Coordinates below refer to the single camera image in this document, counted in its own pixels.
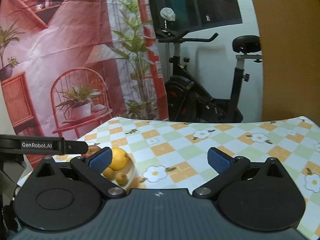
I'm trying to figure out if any red apple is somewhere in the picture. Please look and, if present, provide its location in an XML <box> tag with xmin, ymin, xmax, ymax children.
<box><xmin>82</xmin><ymin>145</ymin><xmax>101</xmax><ymax>158</ymax></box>

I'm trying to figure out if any small brown longan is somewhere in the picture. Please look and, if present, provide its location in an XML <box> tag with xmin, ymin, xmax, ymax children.
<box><xmin>114</xmin><ymin>172</ymin><xmax>127</xmax><ymax>186</ymax></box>
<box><xmin>103</xmin><ymin>167</ymin><xmax>114</xmax><ymax>180</ymax></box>

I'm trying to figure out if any yellow lemon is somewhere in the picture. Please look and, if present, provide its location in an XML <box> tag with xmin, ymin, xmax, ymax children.
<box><xmin>109</xmin><ymin>147</ymin><xmax>129</xmax><ymax>171</ymax></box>

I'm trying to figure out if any checkered floral tablecloth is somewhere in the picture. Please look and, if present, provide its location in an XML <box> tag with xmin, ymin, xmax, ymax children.
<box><xmin>17</xmin><ymin>115</ymin><xmax>320</xmax><ymax>238</ymax></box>

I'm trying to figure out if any black exercise bike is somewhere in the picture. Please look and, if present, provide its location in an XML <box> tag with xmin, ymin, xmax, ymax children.
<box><xmin>154</xmin><ymin>28</ymin><xmax>263</xmax><ymax>124</ymax></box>

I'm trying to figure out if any red printed backdrop curtain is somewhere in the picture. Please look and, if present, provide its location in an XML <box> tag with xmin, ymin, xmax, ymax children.
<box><xmin>0</xmin><ymin>0</ymin><xmax>169</xmax><ymax>169</ymax></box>

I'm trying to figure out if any dark window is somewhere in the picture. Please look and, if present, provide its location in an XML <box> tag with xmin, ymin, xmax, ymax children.
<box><xmin>149</xmin><ymin>0</ymin><xmax>242</xmax><ymax>33</ymax></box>

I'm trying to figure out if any wooden orange door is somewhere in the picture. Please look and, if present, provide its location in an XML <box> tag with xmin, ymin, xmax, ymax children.
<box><xmin>252</xmin><ymin>0</ymin><xmax>319</xmax><ymax>124</ymax></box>

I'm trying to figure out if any white bag on handlebar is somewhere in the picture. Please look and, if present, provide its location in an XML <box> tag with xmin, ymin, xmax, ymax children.
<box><xmin>160</xmin><ymin>7</ymin><xmax>176</xmax><ymax>22</ymax></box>

